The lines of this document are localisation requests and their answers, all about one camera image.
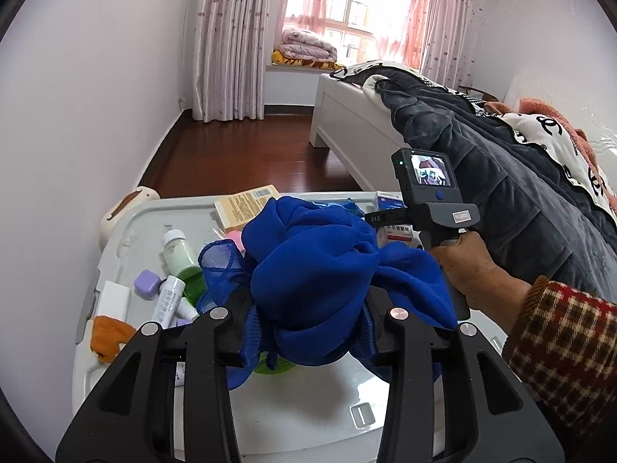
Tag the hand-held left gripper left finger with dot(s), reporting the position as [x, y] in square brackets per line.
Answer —
[231, 328]

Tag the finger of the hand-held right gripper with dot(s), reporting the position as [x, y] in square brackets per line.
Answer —
[385, 216]

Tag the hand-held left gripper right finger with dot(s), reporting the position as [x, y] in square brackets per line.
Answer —
[402, 340]

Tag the blue white medicine box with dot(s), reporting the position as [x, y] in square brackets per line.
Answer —
[393, 236]

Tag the blue chiffon scarf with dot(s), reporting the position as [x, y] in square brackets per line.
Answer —
[313, 275]

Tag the person's right hand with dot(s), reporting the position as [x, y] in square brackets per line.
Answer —
[482, 279]

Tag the blue plastic packet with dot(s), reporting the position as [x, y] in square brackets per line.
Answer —
[344, 204]

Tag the green translucent dish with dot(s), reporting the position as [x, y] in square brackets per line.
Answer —
[274, 366]

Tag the white plastic tube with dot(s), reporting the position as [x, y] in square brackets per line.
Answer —
[168, 299]

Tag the pink tube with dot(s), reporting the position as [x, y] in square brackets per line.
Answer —
[234, 240]

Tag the white capped green bottle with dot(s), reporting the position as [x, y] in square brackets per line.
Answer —
[181, 255]

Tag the small purple case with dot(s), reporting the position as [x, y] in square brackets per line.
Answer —
[147, 284]

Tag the white plastic storage lid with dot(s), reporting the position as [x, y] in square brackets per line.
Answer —
[308, 410]

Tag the beige cardboard box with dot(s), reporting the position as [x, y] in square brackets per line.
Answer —
[241, 207]

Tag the white rectangular block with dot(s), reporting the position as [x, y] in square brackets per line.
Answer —
[113, 299]

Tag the wooden chair back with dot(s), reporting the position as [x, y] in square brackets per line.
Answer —
[477, 90]

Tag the white black printed blanket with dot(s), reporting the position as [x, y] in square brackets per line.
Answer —
[540, 130]

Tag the pink fleece blanket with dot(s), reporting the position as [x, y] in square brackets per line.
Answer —
[535, 106]

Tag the cream plastic object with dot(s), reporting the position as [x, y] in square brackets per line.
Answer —
[125, 207]

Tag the white headboard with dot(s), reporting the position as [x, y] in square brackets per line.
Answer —
[554, 96]

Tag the folded yellow blanket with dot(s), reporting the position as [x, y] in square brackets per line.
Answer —
[299, 62]

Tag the folded pink quilt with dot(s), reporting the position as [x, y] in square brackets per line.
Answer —
[306, 43]

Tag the pink dotted curtain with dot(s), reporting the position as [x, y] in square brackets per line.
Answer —
[448, 24]
[236, 43]

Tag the window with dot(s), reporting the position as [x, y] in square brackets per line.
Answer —
[371, 5]

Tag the white bed frame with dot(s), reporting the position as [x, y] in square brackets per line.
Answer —
[347, 125]

